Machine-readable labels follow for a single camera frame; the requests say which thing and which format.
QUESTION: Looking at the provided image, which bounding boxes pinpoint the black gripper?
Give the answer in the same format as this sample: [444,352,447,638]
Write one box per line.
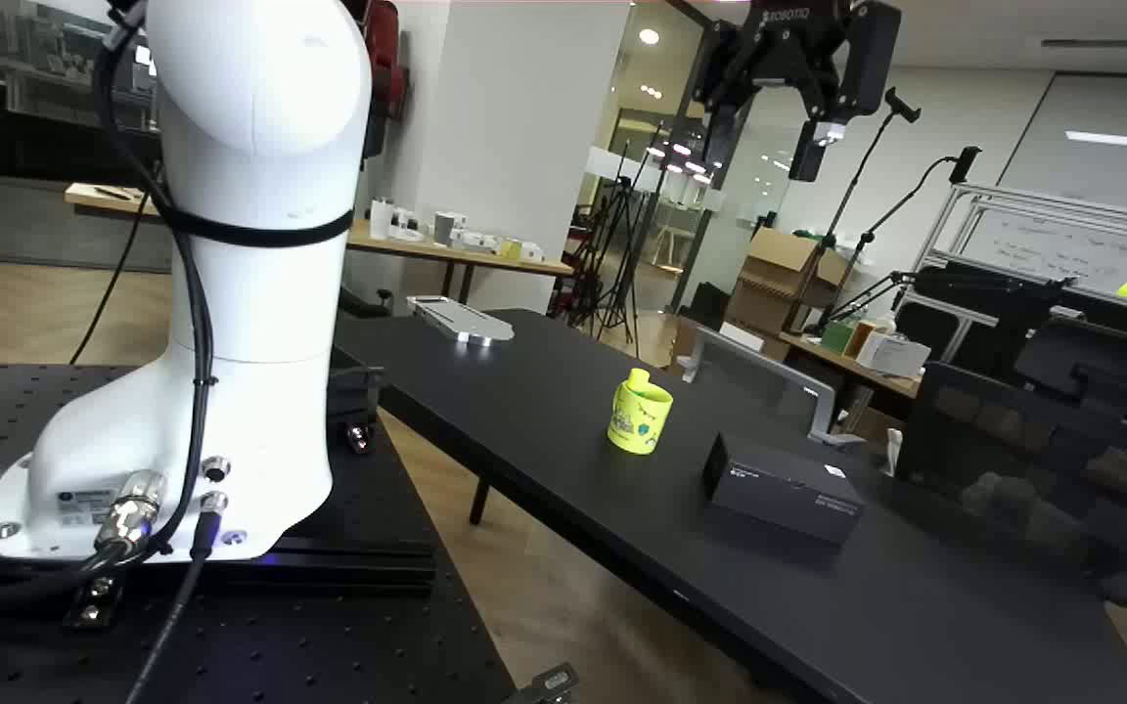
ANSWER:
[692,0,906,185]

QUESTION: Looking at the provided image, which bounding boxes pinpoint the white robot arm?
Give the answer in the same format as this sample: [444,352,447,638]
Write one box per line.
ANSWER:
[0,0,371,565]

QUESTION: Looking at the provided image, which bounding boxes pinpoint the white whiteboard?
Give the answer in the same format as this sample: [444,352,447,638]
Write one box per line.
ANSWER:
[928,185,1127,295]

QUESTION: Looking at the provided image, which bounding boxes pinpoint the yellow-green mug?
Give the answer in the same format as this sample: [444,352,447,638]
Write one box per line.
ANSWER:
[606,369,675,458]

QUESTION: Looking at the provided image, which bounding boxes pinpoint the wooden side table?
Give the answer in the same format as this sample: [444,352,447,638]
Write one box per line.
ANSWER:
[62,180,572,300]

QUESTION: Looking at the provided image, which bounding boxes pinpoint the black rectangular box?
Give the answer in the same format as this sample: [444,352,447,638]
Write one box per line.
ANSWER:
[706,433,867,543]

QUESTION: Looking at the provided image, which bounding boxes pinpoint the white slicer board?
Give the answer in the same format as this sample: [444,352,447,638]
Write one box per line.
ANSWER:
[413,295,514,339]

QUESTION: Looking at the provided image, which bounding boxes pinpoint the black optical breadboard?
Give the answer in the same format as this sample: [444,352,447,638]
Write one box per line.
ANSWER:
[0,373,514,704]

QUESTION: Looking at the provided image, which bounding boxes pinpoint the black camera tripod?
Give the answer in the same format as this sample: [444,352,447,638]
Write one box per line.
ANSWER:
[567,175,645,330]

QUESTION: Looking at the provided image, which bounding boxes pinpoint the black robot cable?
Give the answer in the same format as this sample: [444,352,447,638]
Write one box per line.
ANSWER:
[68,5,230,704]

